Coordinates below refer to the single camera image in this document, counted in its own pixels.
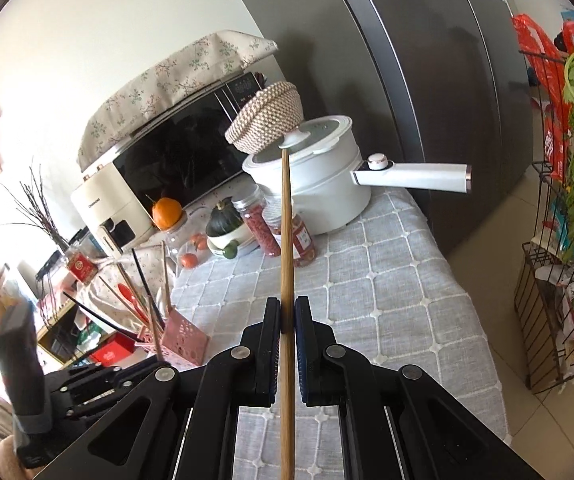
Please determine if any pink perforated utensil basket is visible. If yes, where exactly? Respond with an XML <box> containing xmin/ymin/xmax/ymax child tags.
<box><xmin>135</xmin><ymin>310</ymin><xmax>209</xmax><ymax>370</ymax></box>

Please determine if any black chopstick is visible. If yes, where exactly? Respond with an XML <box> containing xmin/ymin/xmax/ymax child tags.
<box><xmin>63</xmin><ymin>292</ymin><xmax>142</xmax><ymax>342</ymax></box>
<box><xmin>130</xmin><ymin>248</ymin><xmax>160</xmax><ymax>321</ymax></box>

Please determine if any cherry print cloth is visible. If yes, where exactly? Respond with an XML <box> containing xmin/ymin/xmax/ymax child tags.
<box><xmin>77</xmin><ymin>244</ymin><xmax>176</xmax><ymax>333</ymax></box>

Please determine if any vase with dry twigs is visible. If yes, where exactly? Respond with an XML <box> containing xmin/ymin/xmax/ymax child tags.
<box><xmin>5</xmin><ymin>167</ymin><xmax>70</xmax><ymax>255</ymax></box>

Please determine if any orange fruit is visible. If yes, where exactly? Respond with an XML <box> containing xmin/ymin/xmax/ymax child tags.
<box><xmin>151</xmin><ymin>197</ymin><xmax>183</xmax><ymax>231</ymax></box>

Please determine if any white bowl stack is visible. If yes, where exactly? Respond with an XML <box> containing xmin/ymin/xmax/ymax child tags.
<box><xmin>207</xmin><ymin>223</ymin><xmax>259</xmax><ymax>260</ymax></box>

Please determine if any dark green squash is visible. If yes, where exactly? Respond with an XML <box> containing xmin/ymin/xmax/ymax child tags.
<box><xmin>206</xmin><ymin>197</ymin><xmax>244</xmax><ymax>237</ymax></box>

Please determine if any woven rope basket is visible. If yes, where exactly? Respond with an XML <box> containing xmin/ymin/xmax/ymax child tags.
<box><xmin>225</xmin><ymin>81</ymin><xmax>304</xmax><ymax>155</ymax></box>

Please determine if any red gift box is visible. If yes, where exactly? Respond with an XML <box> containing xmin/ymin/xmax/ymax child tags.
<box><xmin>90</xmin><ymin>333</ymin><xmax>135</xmax><ymax>367</ymax></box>

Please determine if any white air fryer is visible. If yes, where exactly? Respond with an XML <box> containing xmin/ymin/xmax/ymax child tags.
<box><xmin>71</xmin><ymin>162</ymin><xmax>156</xmax><ymax>258</ymax></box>

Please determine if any spice jar red label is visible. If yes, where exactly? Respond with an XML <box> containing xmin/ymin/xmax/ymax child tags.
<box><xmin>65</xmin><ymin>246</ymin><xmax>98</xmax><ymax>285</ymax></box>

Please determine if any dark grey refrigerator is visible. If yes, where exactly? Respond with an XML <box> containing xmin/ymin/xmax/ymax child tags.
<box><xmin>243</xmin><ymin>0</ymin><xmax>533</xmax><ymax>252</ymax></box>

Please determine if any jar of red goji berries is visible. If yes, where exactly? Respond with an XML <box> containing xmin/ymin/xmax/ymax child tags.
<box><xmin>232</xmin><ymin>182</ymin><xmax>281</xmax><ymax>257</ymax></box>

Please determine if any black wire rack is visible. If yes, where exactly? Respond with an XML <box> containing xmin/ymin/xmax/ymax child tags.
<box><xmin>515</xmin><ymin>47</ymin><xmax>574</xmax><ymax>393</ymax></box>

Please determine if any jar with red label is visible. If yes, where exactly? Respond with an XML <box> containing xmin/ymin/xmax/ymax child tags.
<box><xmin>262</xmin><ymin>196</ymin><xmax>316</xmax><ymax>266</ymax></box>

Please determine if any black microwave oven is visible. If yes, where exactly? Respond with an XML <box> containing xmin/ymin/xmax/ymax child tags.
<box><xmin>114</xmin><ymin>73</ymin><xmax>266</xmax><ymax>211</ymax></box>

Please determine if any red plastic spoon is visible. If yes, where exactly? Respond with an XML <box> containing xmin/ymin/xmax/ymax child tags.
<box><xmin>118</xmin><ymin>283</ymin><xmax>149</xmax><ymax>326</ymax></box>

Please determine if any grey checked tablecloth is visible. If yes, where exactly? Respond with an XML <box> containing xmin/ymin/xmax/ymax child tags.
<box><xmin>169</xmin><ymin>186</ymin><xmax>510</xmax><ymax>480</ymax></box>

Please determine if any left hand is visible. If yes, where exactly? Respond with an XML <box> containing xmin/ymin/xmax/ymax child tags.
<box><xmin>0</xmin><ymin>436</ymin><xmax>40</xmax><ymax>480</ymax></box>

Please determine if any floral cloth cover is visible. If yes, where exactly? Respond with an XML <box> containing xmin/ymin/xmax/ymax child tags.
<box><xmin>78</xmin><ymin>30</ymin><xmax>278</xmax><ymax>171</ymax></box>

